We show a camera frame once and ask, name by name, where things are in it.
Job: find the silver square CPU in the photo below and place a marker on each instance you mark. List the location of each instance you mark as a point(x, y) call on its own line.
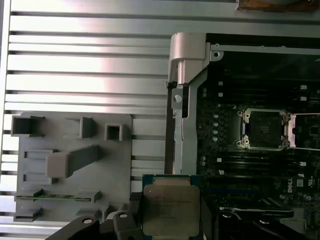
point(171, 207)

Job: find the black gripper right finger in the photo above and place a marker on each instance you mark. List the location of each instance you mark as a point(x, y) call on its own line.
point(210, 225)

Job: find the green RAM stick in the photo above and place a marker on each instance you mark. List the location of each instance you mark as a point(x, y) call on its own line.
point(57, 197)

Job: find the dark green motherboard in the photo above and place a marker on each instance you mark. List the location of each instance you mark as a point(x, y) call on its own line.
point(215, 120)

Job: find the black RAM slot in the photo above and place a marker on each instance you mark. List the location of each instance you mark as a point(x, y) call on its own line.
point(262, 85)
point(262, 161)
point(262, 96)
point(262, 173)

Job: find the black open PC case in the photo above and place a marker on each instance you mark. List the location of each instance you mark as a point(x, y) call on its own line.
point(185, 150)

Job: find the CPU socket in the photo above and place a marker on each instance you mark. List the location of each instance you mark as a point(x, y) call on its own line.
point(265, 130)

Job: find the metal socket cover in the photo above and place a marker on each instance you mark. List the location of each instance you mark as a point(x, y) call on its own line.
point(291, 130)

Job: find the grey plastic parts rack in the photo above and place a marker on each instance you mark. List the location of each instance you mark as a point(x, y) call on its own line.
point(75, 140)

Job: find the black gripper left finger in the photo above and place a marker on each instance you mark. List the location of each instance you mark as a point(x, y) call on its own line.
point(82, 230)

